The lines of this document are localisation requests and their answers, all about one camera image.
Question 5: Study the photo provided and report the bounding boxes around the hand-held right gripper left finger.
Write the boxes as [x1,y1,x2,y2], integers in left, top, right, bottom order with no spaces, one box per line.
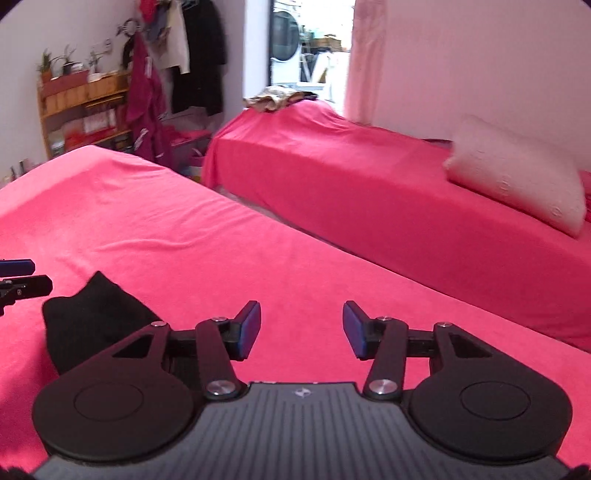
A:
[111,300,263,401]

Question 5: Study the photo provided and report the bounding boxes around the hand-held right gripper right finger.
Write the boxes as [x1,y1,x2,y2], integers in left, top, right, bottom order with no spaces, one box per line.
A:
[342,300,493,401]

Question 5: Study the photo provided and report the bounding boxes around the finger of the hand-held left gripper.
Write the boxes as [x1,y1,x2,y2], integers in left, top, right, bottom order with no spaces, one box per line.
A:
[0,275,53,317]
[0,258,36,276]

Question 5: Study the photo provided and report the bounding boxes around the black pants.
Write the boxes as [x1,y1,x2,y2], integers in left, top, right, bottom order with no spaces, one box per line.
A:
[41,271,163,376]

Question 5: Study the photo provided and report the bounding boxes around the pink bed blanket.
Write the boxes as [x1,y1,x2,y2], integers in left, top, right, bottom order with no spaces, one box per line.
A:
[0,145,591,480]

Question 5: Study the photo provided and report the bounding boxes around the bed with red sheet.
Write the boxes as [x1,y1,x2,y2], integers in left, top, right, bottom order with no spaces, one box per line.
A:
[201,99,591,354]

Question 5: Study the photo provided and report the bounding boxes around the wooden shelf rack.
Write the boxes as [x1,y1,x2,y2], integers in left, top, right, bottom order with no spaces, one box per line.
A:
[36,71,135,160]

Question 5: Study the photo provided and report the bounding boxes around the pile of pink floor clutter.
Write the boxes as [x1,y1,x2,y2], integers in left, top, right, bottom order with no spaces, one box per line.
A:
[161,108,219,186]

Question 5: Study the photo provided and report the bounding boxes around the hanging magenta garment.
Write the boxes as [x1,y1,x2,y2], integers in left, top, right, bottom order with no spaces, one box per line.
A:
[124,32,175,168]

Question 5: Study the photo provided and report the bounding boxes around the pale pink pillow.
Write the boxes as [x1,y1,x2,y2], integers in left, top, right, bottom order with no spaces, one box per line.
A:
[443,115,588,239]

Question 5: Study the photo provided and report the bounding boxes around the beige crumpled cloth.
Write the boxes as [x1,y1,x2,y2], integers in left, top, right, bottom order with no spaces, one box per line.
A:
[243,85,320,113]

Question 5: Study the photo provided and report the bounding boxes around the white folding rack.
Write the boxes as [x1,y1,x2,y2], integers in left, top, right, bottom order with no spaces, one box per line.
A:
[300,41,348,100]

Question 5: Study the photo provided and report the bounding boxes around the pink curtain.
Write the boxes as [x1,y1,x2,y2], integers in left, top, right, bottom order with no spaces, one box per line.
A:
[344,0,388,126]

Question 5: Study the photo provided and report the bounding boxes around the hanging white garment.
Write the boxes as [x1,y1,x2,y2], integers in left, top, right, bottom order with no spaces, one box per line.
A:
[159,0,191,75]

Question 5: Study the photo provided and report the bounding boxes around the hanging black coat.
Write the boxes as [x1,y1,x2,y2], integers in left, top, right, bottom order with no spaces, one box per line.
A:
[172,0,228,117]

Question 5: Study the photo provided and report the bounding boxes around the white washing machine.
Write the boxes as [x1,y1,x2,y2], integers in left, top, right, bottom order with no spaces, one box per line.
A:
[270,9,308,86]

